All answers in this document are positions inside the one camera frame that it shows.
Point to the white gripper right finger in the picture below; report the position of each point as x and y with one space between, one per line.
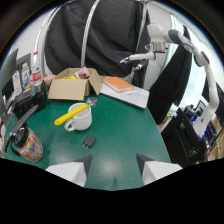
155 169

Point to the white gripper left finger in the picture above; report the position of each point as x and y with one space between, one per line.
71 170

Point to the black power adapter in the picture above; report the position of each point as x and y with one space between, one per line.
89 141

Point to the floral patterned kettle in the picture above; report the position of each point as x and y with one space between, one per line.
27 143

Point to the white ceramic mug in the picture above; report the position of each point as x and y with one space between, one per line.
81 119

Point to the silver laptop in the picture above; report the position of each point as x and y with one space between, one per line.
131 96

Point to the black storage crate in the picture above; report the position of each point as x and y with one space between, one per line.
28 100

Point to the open cardboard box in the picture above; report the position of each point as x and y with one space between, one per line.
71 86

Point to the orange book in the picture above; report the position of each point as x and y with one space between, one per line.
117 84

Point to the yellow item in box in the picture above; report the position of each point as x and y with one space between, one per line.
70 77

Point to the pink item in box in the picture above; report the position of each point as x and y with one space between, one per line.
83 72

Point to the plastic water bottle red label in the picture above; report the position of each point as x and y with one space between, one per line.
36 71

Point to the black monitor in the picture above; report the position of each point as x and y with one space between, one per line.
7 75

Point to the black curtain cloth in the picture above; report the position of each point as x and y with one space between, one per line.
110 35

